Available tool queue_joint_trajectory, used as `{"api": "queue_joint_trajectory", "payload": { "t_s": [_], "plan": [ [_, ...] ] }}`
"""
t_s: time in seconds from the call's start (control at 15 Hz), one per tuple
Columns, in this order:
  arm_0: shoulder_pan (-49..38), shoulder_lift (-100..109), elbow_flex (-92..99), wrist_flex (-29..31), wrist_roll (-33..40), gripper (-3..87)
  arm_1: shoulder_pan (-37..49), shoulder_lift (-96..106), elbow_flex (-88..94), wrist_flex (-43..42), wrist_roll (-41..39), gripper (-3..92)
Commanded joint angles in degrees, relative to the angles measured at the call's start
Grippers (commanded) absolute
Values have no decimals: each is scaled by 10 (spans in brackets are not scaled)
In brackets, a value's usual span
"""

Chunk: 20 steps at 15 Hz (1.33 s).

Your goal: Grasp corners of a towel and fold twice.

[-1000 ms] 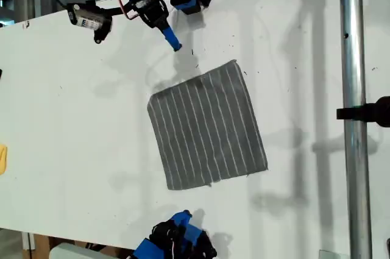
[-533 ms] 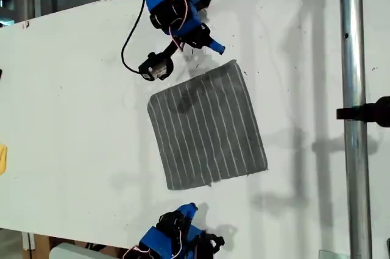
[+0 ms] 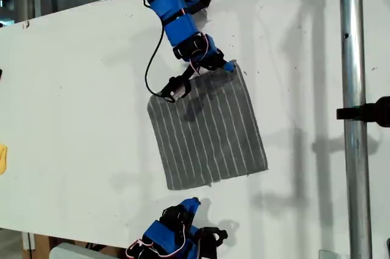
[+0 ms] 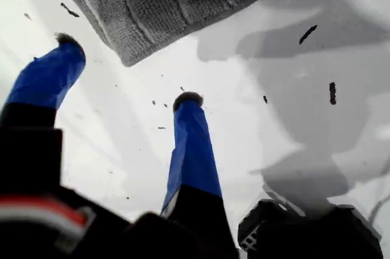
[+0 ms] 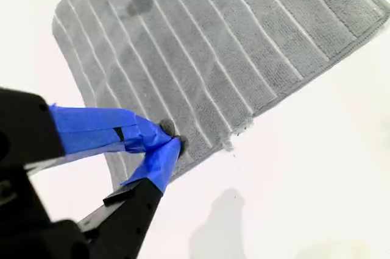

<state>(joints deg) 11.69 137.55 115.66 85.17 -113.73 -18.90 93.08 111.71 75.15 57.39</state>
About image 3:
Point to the black camera stalk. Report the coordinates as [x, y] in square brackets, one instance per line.
[187, 74]

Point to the yellow object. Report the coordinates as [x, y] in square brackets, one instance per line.
[3, 158]

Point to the grey striped towel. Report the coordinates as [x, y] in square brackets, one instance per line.
[207, 137]

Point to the black clamp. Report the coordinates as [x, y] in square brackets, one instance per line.
[371, 112]

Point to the black camera box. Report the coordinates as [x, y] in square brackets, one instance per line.
[178, 90]
[211, 240]

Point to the white box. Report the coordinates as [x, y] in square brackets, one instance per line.
[67, 253]

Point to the steel post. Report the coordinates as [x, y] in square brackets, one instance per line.
[353, 58]

